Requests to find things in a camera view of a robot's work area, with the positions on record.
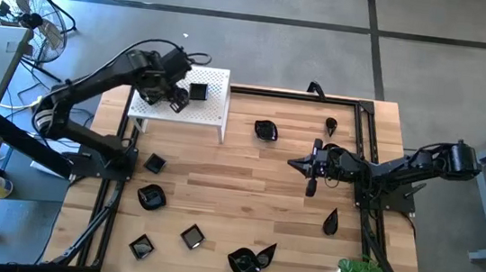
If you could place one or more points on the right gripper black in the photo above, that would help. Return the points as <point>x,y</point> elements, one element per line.
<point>332,166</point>

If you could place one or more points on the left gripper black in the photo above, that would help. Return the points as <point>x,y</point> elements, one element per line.
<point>155,86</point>

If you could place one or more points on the black square mini plate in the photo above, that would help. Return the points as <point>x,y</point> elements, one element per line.
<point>192,236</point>
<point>141,246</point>
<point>198,91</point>
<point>155,163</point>

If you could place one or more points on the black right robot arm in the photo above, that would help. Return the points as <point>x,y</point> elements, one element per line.
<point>402,168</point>

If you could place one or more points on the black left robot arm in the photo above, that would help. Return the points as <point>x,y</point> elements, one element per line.
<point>95,79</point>

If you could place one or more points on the white perforated metal shelf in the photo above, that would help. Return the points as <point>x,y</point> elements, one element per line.
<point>209,110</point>

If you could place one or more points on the black bowl front centre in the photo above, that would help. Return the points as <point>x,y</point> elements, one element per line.
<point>242,263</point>

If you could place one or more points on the black desk beam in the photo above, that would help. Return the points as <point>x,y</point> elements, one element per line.
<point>52,160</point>

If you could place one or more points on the white paper sheet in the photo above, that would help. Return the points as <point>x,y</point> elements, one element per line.
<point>47,169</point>

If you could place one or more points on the black floor fan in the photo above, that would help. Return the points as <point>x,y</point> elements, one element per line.
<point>29,20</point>

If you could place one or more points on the black aluminium table frame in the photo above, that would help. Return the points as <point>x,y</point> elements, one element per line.
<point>297,96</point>

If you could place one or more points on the black curved bracket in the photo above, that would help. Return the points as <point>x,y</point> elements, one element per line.
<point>316,88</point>

